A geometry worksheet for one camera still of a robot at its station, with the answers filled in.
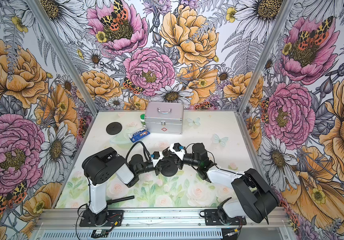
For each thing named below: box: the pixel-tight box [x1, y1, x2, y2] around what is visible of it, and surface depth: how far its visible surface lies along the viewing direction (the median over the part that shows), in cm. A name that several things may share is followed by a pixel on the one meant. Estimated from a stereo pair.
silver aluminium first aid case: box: [144, 101, 184, 135], surface depth 103 cm
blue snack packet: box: [129, 129, 151, 143], surface depth 105 cm
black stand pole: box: [106, 195, 135, 208], surface depth 81 cm
